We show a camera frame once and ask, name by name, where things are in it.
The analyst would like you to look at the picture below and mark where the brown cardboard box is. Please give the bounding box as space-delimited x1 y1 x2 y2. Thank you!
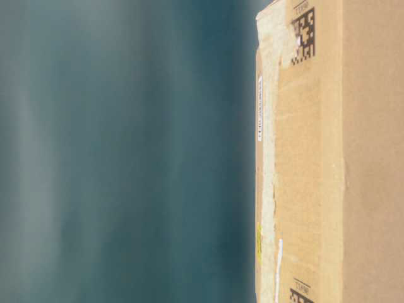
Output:
255 1 403 302

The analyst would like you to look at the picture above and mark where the white barcode label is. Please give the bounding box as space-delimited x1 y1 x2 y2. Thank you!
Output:
257 75 263 141

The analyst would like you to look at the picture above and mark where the yellow label sticker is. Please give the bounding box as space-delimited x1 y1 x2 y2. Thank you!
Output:
256 222 262 266

